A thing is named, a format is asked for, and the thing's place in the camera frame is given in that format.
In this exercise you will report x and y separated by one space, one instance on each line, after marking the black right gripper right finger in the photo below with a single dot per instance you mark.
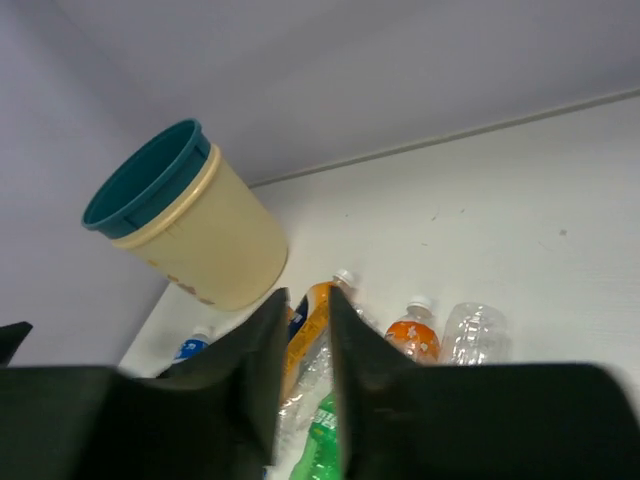
398 419

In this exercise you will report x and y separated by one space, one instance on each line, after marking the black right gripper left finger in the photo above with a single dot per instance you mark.
212 416

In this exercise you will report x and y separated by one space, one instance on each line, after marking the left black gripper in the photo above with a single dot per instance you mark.
11 337

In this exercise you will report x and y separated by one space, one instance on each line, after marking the blue label clear bottle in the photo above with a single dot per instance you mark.
200 339

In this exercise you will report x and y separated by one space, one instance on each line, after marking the small orange bottle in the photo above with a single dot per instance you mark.
413 333

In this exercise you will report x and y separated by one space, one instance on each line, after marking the green label clear bottle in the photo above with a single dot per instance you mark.
320 459

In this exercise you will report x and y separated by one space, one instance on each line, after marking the clear plastic bottle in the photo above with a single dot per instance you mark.
475 334

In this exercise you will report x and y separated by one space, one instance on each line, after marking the yellow orange juice bottle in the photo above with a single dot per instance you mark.
306 325

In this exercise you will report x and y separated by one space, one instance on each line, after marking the beige bin with teal liner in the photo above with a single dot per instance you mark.
179 206

